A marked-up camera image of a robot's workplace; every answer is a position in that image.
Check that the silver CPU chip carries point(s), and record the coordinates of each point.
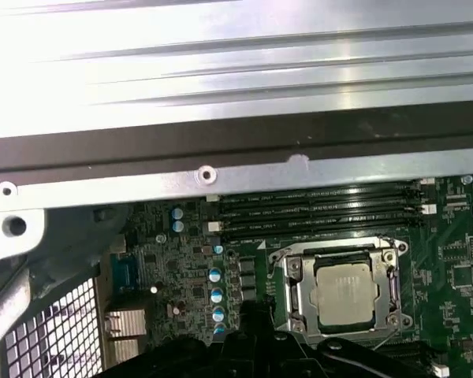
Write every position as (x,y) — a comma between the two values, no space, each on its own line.
(347,293)

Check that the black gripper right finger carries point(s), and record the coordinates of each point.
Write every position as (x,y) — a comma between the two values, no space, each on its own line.
(319,364)

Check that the CPU socket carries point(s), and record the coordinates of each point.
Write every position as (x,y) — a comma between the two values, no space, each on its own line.
(402,248)

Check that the metal socket cover frame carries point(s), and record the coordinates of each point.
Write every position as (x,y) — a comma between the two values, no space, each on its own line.
(299,293)

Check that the finned voltage regulator heatsink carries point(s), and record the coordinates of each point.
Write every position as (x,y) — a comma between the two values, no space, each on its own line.
(124,327)

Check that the green motherboard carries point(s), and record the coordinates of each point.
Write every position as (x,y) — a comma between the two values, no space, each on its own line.
(437,275)

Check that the blue-top cylindrical capacitor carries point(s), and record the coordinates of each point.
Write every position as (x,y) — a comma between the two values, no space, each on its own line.
(219,328)
(218,249)
(177,213)
(177,225)
(217,294)
(218,315)
(214,274)

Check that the black open PC case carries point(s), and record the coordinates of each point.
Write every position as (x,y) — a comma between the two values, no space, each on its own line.
(102,157)

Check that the blue rear port connector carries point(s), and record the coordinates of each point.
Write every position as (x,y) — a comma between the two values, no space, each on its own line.
(126,273)

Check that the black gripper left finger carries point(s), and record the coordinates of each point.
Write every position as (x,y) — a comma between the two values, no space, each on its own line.
(205,362)

